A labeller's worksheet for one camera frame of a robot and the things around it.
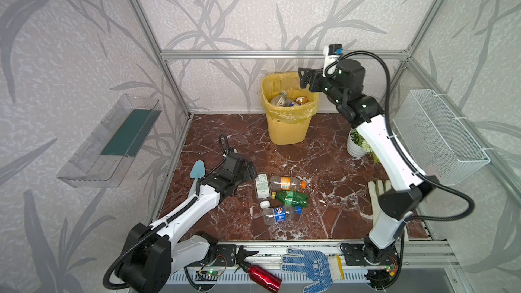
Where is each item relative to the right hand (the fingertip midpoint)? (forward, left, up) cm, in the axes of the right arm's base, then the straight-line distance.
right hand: (312, 62), depth 68 cm
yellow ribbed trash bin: (-2, +7, -31) cm, 32 cm away
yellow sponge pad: (-56, -9, -48) cm, 74 cm away
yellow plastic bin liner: (+20, +14, -25) cm, 35 cm away
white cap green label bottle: (+11, +10, -27) cm, 31 cm away
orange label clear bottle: (-24, +10, -43) cm, 51 cm away
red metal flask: (-57, +18, -44) cm, 74 cm away
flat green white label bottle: (-27, +18, -45) cm, 55 cm away
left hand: (-18, +24, -37) cm, 48 cm away
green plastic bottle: (-30, +6, -46) cm, 55 cm away
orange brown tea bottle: (+15, -1, -31) cm, 34 cm away
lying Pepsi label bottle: (-37, +13, -43) cm, 58 cm away
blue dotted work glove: (-53, -1, -47) cm, 71 cm away
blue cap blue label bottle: (+12, +4, -30) cm, 32 cm away
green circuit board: (-56, +37, -50) cm, 84 cm away
